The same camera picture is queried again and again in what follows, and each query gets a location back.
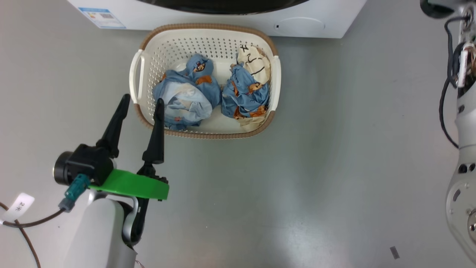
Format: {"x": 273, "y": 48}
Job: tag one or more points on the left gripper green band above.
{"x": 134, "y": 186}

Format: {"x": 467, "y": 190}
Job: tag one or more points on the blue garment pale lining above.
{"x": 189, "y": 96}

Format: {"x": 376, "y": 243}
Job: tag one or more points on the blue bear print cream garment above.
{"x": 243, "y": 95}

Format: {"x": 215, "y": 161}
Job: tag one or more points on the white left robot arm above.
{"x": 98, "y": 234}

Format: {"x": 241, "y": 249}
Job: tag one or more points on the cream laundry basket brown rim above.
{"x": 193, "y": 44}

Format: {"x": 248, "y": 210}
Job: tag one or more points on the white front-load washing machine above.
{"x": 230, "y": 20}

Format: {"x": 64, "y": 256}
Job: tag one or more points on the energy label sticker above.
{"x": 102, "y": 18}

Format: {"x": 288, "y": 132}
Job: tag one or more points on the round filter cover panel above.
{"x": 300, "y": 26}

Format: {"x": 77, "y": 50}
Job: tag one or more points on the small grey floor tape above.
{"x": 394, "y": 252}

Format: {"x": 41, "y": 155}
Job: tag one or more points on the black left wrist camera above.
{"x": 87, "y": 162}

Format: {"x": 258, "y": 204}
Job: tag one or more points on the teal left camera connector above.
{"x": 76, "y": 190}

